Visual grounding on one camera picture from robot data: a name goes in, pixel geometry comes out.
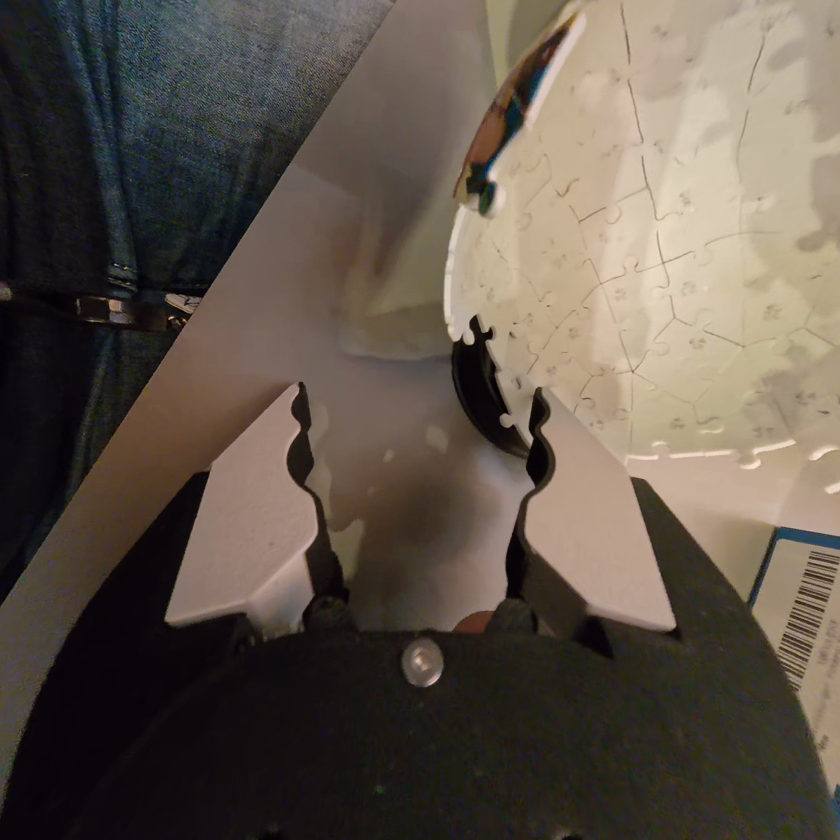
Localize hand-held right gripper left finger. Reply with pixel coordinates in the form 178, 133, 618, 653
164, 382, 349, 632

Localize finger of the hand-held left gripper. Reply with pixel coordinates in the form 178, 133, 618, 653
338, 164, 462, 361

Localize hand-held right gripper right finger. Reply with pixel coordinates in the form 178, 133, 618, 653
505, 387, 678, 642

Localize colourful puzzle ball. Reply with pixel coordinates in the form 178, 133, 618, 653
443, 0, 840, 494

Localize black round ball stand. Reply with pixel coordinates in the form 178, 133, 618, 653
450, 327, 534, 460

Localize blue white puzzle box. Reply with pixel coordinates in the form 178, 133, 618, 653
748, 525, 840, 791

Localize metal key clip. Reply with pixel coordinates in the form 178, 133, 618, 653
71, 290, 202, 333

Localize person's blue jeans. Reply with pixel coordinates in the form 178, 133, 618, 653
0, 0, 395, 601

